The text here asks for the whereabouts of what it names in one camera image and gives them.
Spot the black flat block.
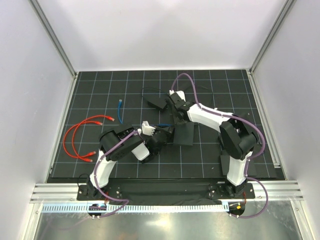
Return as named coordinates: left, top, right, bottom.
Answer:
left=220, top=155, right=257, bottom=177

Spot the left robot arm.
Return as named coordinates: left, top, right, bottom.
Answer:
left=83, top=121, right=175, bottom=200

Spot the aluminium frame post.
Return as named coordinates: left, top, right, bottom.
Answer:
left=248, top=0, right=296, bottom=75
left=28, top=0, right=77, bottom=78

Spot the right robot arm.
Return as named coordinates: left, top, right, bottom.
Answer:
left=165, top=90, right=259, bottom=198

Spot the black network switch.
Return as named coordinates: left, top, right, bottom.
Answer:
left=173, top=122, right=194, bottom=146

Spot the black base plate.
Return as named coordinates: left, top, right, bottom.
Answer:
left=77, top=178, right=256, bottom=203

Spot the blue ethernet cable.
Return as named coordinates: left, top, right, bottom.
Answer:
left=116, top=99, right=176, bottom=128

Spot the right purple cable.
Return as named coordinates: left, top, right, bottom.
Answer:
left=171, top=73, right=270, bottom=220

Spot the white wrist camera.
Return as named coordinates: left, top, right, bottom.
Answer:
left=137, top=121, right=156, bottom=136
left=169, top=90, right=186, bottom=101

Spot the right aluminium frame post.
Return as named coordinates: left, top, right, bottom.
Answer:
left=248, top=0, right=296, bottom=75

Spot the left aluminium frame post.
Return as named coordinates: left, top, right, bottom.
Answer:
left=28, top=0, right=77, bottom=78

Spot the white slotted cable duct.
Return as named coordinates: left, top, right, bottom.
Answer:
left=41, top=202, right=229, bottom=214

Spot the aluminium front rail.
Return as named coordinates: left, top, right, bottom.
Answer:
left=29, top=180, right=304, bottom=204

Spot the black grid mat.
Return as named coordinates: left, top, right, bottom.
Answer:
left=46, top=69, right=286, bottom=181

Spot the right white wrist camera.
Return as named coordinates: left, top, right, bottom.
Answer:
left=169, top=90, right=186, bottom=101

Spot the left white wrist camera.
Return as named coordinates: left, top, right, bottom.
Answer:
left=137, top=121, right=156, bottom=136

